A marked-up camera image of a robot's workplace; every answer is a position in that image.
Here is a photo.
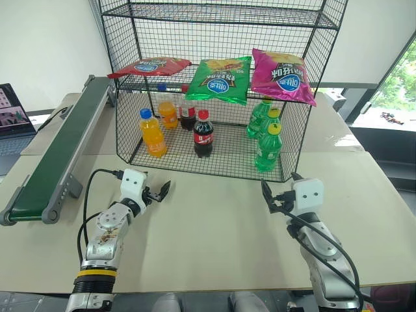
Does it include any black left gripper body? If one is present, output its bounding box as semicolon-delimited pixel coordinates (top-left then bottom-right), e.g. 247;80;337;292
142;185;155;205

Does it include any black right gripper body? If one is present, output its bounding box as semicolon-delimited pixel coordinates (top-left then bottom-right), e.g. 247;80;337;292
272;190;296;214

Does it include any green soda bottle yellow cap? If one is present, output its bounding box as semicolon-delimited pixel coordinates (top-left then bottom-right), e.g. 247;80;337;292
255;122;283;173
246;97;272;139
265;108;282;131

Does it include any orange soda bottle blue cap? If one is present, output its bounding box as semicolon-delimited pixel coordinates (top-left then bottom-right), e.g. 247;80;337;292
157;83;179;130
138;109;168;159

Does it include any cola bottle red cap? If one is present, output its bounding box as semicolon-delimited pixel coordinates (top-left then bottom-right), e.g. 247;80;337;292
193;109;215;159
178;83;198;131

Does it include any grey box with dark top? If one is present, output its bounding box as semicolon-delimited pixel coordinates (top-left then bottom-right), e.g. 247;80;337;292
324;88;346;113

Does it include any dark grey side table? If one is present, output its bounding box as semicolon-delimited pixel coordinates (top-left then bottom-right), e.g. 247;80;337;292
349;125;416;193

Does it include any magenta chip bag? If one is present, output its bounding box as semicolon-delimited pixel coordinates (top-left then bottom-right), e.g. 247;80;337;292
250;48;317;107

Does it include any small dark parts pile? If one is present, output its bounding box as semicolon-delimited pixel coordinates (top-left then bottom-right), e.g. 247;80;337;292
378;110;405;126

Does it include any green chip bag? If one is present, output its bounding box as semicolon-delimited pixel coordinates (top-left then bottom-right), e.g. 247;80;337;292
185;56;253;106

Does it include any red chip bag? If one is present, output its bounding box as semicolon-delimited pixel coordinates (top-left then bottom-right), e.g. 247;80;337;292
107;57;192;79

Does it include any open laptop computer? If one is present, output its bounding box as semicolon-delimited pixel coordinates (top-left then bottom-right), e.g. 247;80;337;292
0;83;37;159

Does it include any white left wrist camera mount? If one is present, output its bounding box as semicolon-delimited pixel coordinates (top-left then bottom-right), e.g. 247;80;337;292
119;168;149;216

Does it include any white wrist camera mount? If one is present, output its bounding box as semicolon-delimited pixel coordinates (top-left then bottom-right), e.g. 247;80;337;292
291;177;325;216
119;168;149;216

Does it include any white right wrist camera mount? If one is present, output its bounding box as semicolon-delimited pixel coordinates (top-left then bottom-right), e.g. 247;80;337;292
291;177;325;216

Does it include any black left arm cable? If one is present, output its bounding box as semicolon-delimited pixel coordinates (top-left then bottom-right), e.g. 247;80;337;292
77;168;125;270

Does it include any green conveyor belt grey frame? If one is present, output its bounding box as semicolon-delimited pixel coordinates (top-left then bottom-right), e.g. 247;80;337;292
0;74;117;226

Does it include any black laptop cable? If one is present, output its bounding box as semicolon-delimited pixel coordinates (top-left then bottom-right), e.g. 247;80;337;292
36;106;71;133

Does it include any black wire mesh rack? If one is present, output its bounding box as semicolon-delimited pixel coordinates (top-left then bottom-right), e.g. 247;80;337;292
97;0;349;183

